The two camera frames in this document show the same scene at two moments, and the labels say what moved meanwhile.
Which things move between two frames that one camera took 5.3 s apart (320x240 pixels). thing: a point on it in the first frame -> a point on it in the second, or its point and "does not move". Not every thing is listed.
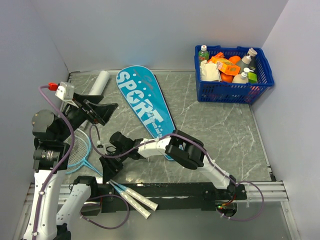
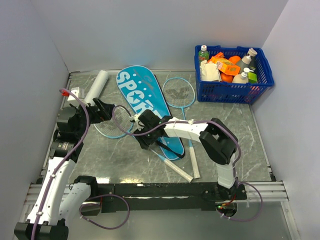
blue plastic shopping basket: x=221 y=92 does not move
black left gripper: x=100 y=113 does not move
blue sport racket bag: x=140 y=86 does not move
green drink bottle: x=203 y=54 does not move
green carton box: x=252 y=78 does not move
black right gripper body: x=121 y=151 -> x=150 y=139
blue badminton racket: x=77 y=154 -> x=180 y=93
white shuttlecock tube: x=97 y=88 does not move
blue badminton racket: x=79 y=153 -> x=120 y=125
